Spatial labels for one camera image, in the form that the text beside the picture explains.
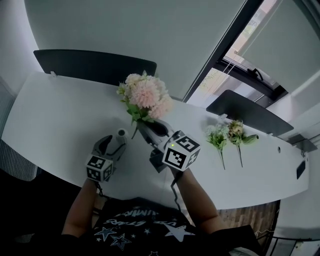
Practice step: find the curved dark desk divider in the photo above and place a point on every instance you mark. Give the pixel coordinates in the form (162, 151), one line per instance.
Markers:
(250, 112)

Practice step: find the small dark desk divider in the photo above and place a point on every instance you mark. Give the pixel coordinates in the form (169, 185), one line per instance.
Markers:
(303, 144)

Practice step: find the green and white flowers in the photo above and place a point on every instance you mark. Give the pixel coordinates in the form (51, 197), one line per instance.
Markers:
(217, 137)

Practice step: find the long dark desk divider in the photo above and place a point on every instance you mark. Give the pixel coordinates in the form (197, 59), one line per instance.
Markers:
(87, 65)

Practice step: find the white vase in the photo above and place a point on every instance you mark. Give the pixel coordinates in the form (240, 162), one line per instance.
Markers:
(122, 136)

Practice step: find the pink flowers bouquet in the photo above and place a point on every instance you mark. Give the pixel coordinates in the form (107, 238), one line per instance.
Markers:
(145, 96)

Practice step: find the person's left forearm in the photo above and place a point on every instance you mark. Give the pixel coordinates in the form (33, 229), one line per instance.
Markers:
(77, 210)

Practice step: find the white table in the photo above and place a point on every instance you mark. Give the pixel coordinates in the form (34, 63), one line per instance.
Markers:
(62, 112)

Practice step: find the black desk socket box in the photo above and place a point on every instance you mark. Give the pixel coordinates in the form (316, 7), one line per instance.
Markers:
(301, 170)

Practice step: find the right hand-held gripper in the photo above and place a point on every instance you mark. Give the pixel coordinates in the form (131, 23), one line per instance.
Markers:
(181, 153)

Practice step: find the dusty pink flowers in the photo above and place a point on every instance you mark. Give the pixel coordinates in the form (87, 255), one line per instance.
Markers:
(236, 131)

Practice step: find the black star print shirt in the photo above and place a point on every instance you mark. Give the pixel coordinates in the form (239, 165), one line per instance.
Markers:
(150, 230)

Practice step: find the black window frame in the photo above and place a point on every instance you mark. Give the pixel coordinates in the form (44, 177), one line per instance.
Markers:
(217, 45)

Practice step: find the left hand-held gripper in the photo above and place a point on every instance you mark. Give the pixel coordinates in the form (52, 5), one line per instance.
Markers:
(100, 168)

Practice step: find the person's right forearm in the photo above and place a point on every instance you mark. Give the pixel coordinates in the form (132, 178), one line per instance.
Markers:
(197, 202)

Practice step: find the grey roller blind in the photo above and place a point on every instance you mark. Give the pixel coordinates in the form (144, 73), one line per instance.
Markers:
(287, 45)

